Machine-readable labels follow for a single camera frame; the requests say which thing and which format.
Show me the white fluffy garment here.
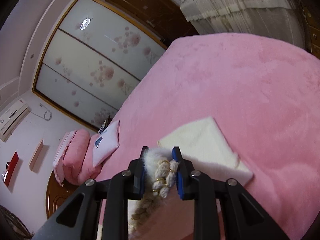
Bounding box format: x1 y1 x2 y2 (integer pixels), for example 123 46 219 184
128 117 253 239

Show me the folded pink quilt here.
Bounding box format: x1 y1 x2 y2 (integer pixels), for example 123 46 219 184
53 129 102 185

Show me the brown wooden headboard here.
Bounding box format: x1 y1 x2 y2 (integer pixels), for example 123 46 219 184
46 172 79 219

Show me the pink plush bed blanket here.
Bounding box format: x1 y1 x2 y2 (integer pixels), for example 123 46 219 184
97 34 319 239

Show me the floral sliding wardrobe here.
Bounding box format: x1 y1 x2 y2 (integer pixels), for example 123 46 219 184
32 0 166 130

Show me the dark brown wooden door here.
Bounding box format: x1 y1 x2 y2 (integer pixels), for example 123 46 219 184
106 0 199 47

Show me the wooden drawer chest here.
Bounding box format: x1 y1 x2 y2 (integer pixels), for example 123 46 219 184
297 0 319 59

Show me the wooden wall shelf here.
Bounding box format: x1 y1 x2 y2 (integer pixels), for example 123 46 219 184
28 139 44 171

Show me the red wall shelf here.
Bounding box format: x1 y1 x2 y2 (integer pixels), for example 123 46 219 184
2 152 19 187

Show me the white wall air conditioner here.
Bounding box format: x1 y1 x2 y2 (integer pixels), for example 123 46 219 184
0 99 29 142

